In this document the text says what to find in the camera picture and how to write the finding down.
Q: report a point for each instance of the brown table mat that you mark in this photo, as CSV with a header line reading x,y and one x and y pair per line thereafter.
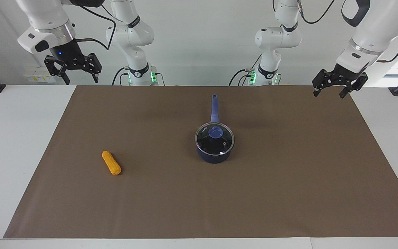
x,y
288,180

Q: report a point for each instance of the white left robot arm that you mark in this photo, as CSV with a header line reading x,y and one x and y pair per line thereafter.
x,y
275,38

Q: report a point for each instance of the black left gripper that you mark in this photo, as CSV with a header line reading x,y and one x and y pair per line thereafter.
x,y
344,76

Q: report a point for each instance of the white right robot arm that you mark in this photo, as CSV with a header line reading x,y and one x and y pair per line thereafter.
x,y
130,34

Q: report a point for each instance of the yellow corn cob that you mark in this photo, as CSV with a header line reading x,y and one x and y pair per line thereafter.
x,y
111,162

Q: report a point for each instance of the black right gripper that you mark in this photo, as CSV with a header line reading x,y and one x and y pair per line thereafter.
x,y
68,55

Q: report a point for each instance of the glass lid with blue knob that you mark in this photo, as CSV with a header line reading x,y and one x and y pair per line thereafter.
x,y
215,132

